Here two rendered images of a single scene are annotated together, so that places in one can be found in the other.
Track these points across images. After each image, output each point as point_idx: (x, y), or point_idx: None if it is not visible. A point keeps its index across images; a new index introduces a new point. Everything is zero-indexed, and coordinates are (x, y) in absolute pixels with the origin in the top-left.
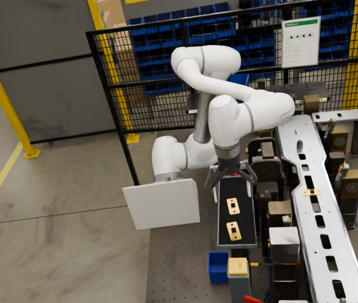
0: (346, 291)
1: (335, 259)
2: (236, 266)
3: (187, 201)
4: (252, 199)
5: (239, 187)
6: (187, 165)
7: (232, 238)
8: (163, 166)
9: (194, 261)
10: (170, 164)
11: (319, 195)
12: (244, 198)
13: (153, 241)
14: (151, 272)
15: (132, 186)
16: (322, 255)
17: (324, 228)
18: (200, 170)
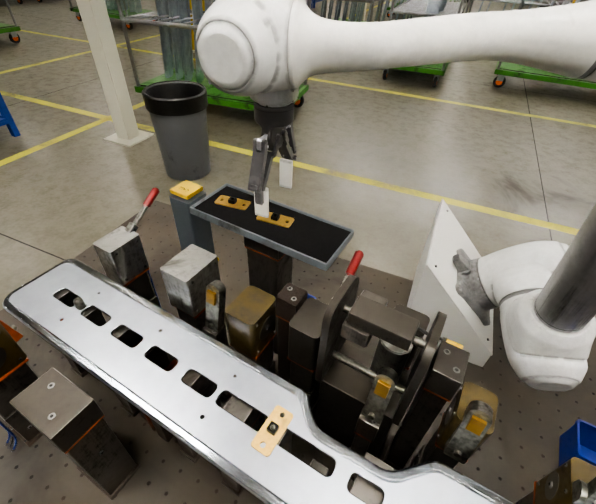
0: (84, 320)
1: (126, 345)
2: (185, 186)
3: (414, 291)
4: (267, 239)
5: (309, 242)
6: (500, 303)
7: (222, 196)
8: (491, 256)
9: (329, 302)
10: (494, 266)
11: (254, 438)
12: (281, 235)
13: (386, 276)
14: (339, 261)
15: (441, 207)
16: (147, 334)
17: (181, 377)
18: (553, 401)
